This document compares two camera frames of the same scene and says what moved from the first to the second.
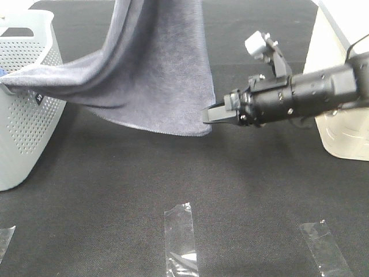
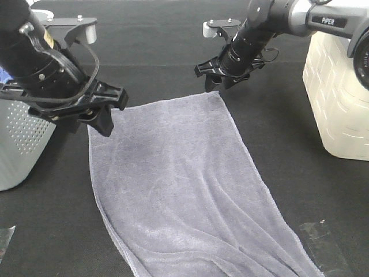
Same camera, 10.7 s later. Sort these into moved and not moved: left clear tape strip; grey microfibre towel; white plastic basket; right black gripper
Moved: right black gripper; grey microfibre towel
Not moved: left clear tape strip; white plastic basket
